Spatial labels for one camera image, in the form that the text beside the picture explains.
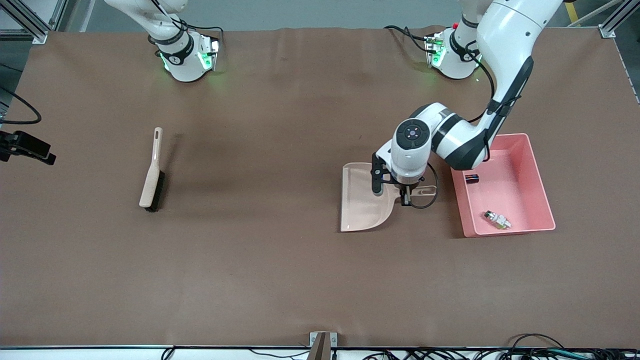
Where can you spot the pink plastic bin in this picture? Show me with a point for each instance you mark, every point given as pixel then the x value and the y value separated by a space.
pixel 520 200

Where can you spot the beige brush with black bristles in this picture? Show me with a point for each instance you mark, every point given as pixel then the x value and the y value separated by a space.
pixel 149 192

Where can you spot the brown table mat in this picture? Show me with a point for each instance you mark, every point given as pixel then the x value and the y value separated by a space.
pixel 250 275

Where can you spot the white electronic part green label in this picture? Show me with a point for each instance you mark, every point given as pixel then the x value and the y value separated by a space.
pixel 497 220

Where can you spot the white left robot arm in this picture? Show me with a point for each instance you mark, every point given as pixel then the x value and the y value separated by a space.
pixel 510 40

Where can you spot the beige plastic dustpan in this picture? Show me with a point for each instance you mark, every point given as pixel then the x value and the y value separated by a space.
pixel 360 210

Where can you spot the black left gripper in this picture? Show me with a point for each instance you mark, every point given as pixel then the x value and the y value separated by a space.
pixel 406 192

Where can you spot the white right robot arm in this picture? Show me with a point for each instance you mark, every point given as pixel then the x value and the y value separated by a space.
pixel 182 60

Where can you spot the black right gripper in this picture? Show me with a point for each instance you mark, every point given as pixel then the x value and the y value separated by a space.
pixel 3 140

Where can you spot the dark red electronic part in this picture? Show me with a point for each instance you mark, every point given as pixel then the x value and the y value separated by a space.
pixel 472 178

